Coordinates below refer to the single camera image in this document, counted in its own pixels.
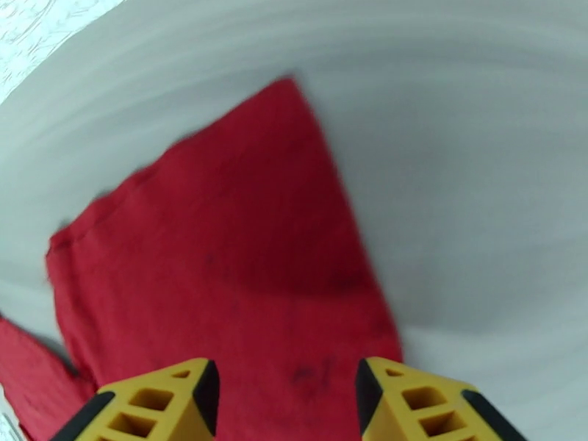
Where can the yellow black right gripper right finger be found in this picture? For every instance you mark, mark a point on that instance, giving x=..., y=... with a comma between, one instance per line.
x=422, y=407

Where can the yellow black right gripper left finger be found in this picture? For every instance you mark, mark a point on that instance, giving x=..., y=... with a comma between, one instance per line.
x=151, y=407

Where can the red shirt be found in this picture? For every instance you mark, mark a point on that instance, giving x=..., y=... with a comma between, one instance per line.
x=229, y=251

